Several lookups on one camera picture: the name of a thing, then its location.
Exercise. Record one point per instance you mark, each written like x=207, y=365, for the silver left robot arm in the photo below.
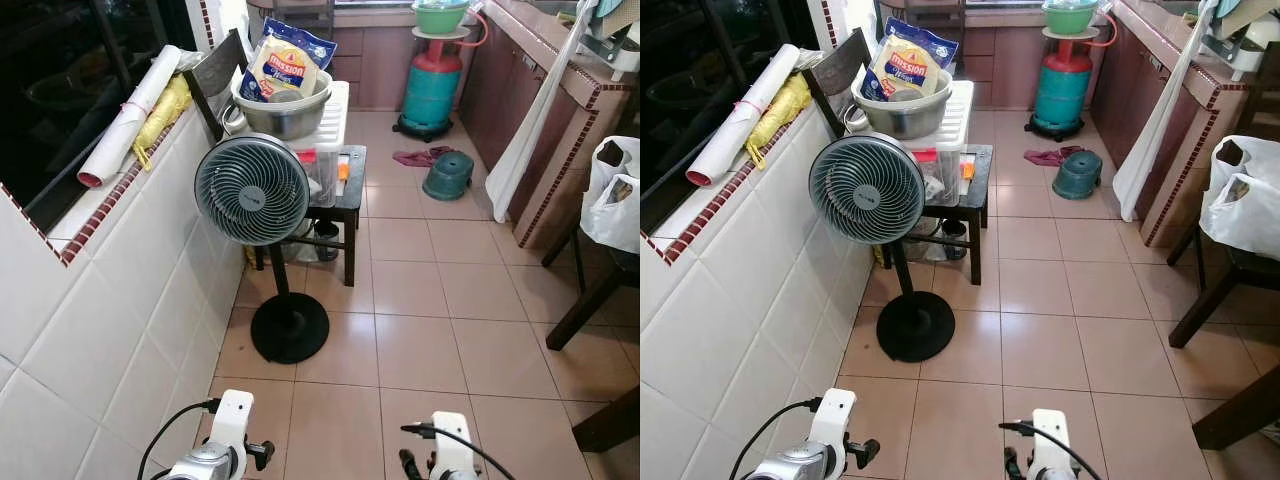
x=795, y=466
x=205, y=466

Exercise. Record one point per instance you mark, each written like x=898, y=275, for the dark wooden table leg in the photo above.
x=608, y=420
x=1235, y=420

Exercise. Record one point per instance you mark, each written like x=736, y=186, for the clear jars under table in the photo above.
x=318, y=242
x=940, y=240

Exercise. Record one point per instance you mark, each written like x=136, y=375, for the dark wooden chair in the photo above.
x=590, y=300
x=1215, y=300

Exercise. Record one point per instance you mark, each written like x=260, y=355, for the grey standing fan black base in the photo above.
x=866, y=188
x=252, y=190

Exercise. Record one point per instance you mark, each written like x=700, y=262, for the small black side table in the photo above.
x=350, y=200
x=975, y=198

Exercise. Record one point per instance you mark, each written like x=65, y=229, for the small teal plastic stool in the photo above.
x=448, y=176
x=1077, y=174

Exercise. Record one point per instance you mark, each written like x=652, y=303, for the red slippers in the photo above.
x=420, y=156
x=1048, y=155

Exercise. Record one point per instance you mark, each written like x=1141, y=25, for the white plastic storage box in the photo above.
x=952, y=135
x=330, y=135

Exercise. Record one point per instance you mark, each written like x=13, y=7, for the white plastic bag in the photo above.
x=1245, y=205
x=610, y=200

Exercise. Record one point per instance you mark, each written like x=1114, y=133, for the large metal bowl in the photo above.
x=908, y=114
x=288, y=115

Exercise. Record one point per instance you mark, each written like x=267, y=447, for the yellow plastic bag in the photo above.
x=166, y=114
x=782, y=108

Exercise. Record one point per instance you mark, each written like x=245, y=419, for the white rolled paper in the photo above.
x=740, y=116
x=130, y=120

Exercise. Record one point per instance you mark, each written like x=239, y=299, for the brown kitchen cabinet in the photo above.
x=1195, y=140
x=580, y=150

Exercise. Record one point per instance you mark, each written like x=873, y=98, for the long white rolled sheet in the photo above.
x=530, y=125
x=1158, y=125

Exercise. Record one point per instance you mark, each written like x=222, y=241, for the teal gas cylinder red top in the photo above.
x=432, y=92
x=1062, y=92

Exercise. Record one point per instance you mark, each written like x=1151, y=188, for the black chair backrest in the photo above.
x=836, y=64
x=216, y=68

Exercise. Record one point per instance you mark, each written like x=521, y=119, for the blue yellow wraps package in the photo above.
x=285, y=60
x=905, y=60

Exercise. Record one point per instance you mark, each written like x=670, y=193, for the green plastic bowl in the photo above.
x=1070, y=16
x=440, y=16

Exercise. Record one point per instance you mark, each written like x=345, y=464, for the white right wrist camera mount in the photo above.
x=1052, y=445
x=453, y=445

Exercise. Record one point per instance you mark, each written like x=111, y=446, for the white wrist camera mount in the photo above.
x=1052, y=445
x=230, y=420
x=835, y=415
x=453, y=445

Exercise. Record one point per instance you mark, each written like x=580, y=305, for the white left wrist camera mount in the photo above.
x=230, y=420
x=835, y=415

